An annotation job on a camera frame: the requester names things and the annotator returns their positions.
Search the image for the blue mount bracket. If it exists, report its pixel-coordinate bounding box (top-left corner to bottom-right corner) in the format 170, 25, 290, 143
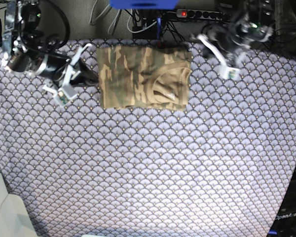
110, 0, 179, 10

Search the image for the purple fan-pattern tablecloth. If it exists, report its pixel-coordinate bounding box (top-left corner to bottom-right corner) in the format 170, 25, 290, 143
0, 43, 296, 237

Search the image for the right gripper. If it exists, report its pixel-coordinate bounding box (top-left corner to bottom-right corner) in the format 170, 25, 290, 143
4, 43, 98, 107

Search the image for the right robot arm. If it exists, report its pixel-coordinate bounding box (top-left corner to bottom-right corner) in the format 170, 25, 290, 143
1, 0, 98, 107

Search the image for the camouflage T-shirt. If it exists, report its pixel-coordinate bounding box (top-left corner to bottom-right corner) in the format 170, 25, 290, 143
96, 45, 192, 111

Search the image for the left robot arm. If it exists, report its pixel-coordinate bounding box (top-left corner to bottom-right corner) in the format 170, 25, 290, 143
196, 0, 274, 80

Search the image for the black OpenArm base box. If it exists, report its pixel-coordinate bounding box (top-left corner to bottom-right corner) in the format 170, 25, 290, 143
267, 168, 296, 237

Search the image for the blue clamp handle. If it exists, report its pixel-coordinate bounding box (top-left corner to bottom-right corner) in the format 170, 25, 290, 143
156, 17, 162, 40

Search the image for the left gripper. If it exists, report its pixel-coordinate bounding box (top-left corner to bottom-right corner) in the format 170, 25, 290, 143
196, 19, 273, 79

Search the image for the black power strip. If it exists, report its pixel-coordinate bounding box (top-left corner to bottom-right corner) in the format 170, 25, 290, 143
176, 9, 230, 21

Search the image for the light grey plastic furniture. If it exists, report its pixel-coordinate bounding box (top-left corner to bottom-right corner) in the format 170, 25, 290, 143
0, 172, 37, 237

